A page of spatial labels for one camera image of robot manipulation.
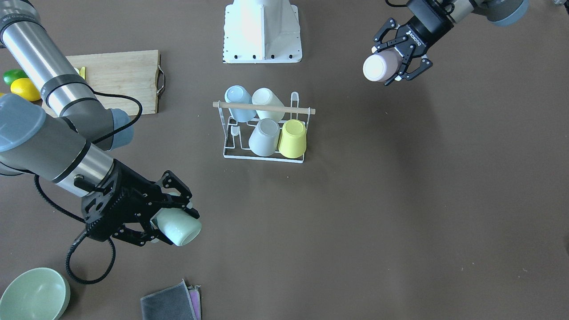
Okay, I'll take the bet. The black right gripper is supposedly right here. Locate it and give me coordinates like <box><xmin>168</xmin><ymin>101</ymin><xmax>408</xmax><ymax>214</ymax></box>
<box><xmin>81</xmin><ymin>160</ymin><xmax>200</xmax><ymax>246</ymax></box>

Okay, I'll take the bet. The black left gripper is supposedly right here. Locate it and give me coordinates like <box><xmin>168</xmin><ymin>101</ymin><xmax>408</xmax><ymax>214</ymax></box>
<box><xmin>372</xmin><ymin>0</ymin><xmax>455</xmax><ymax>86</ymax></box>

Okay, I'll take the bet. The pink cup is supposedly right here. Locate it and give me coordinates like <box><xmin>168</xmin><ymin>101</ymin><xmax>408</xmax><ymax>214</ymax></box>
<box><xmin>362</xmin><ymin>48</ymin><xmax>403</xmax><ymax>82</ymax></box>

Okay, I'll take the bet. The mint green cup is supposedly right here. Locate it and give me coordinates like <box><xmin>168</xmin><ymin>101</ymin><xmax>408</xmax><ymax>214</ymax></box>
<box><xmin>151</xmin><ymin>208</ymin><xmax>202</xmax><ymax>246</ymax></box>

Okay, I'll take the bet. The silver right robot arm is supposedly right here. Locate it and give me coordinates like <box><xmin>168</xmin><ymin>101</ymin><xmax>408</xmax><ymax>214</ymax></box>
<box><xmin>1</xmin><ymin>0</ymin><xmax>202</xmax><ymax>246</ymax></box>

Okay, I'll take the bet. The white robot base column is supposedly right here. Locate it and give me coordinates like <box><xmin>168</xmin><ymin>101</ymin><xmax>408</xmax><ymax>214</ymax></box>
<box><xmin>222</xmin><ymin>0</ymin><xmax>303</xmax><ymax>64</ymax></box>

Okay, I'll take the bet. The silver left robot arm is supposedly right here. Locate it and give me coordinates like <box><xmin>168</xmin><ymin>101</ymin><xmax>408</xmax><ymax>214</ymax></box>
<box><xmin>362</xmin><ymin>0</ymin><xmax>529</xmax><ymax>86</ymax></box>

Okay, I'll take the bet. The grey cup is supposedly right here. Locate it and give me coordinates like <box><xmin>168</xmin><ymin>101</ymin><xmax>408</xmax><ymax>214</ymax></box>
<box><xmin>248</xmin><ymin>118</ymin><xmax>280</xmax><ymax>156</ymax></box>

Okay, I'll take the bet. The light blue cup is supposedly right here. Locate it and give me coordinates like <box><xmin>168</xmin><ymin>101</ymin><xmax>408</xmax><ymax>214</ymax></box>
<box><xmin>225</xmin><ymin>85</ymin><xmax>256</xmax><ymax>122</ymax></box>

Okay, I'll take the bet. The yellow cup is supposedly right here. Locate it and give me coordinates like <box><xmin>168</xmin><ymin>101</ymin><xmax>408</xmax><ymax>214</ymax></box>
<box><xmin>278</xmin><ymin>119</ymin><xmax>307</xmax><ymax>159</ymax></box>

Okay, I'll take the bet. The white cup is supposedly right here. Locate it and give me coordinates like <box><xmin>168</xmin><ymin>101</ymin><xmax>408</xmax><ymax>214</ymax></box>
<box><xmin>252</xmin><ymin>88</ymin><xmax>285</xmax><ymax>122</ymax></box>

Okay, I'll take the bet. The grey folded cloth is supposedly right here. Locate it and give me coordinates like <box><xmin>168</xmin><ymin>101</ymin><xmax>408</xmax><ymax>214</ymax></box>
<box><xmin>140</xmin><ymin>281</ymin><xmax>202</xmax><ymax>320</ymax></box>

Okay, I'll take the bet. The bamboo cutting board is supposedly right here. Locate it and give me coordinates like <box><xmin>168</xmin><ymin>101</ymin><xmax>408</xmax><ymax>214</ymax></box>
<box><xmin>67</xmin><ymin>49</ymin><xmax>164</xmax><ymax>115</ymax></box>

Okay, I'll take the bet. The mint green bowl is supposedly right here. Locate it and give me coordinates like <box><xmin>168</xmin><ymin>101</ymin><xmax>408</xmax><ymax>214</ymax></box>
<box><xmin>0</xmin><ymin>268</ymin><xmax>71</xmax><ymax>320</ymax></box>

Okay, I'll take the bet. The yellow lemon near board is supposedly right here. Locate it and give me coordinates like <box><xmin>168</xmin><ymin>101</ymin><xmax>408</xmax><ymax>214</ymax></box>
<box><xmin>10</xmin><ymin>78</ymin><xmax>41</xmax><ymax>102</ymax></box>

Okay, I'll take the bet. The green lime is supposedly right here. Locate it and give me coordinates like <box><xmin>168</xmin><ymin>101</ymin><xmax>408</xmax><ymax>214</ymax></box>
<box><xmin>3</xmin><ymin>69</ymin><xmax>28</xmax><ymax>87</ymax></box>

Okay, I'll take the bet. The white wire cup holder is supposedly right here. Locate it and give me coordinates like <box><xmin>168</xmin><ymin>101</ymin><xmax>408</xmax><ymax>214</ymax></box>
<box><xmin>212</xmin><ymin>92</ymin><xmax>316</xmax><ymax>163</ymax></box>

